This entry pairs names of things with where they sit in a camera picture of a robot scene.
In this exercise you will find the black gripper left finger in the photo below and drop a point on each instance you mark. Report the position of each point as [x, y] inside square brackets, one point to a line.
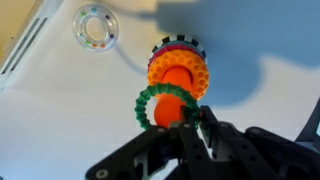
[156, 150]

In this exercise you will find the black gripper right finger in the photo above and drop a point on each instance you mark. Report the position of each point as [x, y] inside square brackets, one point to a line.
[253, 153]

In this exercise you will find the orange stacking toy post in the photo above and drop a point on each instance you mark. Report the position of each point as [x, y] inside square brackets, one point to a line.
[168, 110]

